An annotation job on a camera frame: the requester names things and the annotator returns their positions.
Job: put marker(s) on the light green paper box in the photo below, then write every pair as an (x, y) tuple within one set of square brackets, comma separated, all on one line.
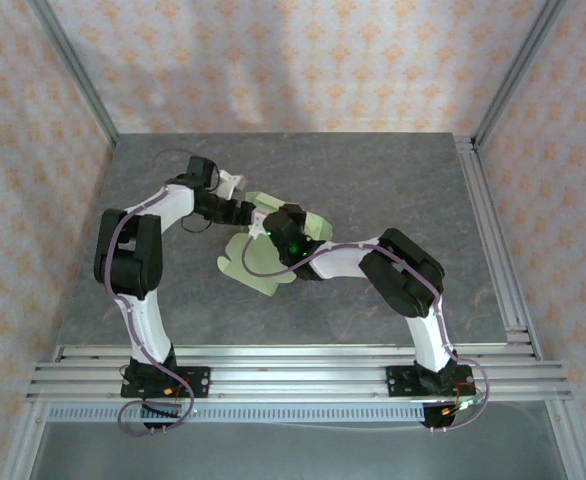
[(263, 255)]

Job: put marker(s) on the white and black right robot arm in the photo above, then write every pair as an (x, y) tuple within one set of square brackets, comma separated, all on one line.
[(343, 262)]

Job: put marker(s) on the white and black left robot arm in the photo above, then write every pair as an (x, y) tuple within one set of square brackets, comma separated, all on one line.
[(143, 325)]

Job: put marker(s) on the aluminium mounting rail beam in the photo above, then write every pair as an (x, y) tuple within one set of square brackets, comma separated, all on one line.
[(298, 375)]

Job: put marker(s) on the aluminium frame post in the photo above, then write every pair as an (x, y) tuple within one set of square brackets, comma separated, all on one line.
[(518, 70), (77, 70)]

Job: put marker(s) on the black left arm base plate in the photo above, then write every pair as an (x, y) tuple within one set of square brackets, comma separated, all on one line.
[(200, 382)]

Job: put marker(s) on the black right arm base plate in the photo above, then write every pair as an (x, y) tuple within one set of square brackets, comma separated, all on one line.
[(398, 382)]

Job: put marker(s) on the aluminium side rail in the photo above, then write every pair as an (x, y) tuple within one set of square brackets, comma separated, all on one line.
[(482, 210)]

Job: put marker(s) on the aluminium frame leg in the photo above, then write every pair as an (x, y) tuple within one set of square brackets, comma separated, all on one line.
[(563, 440), (25, 440)]

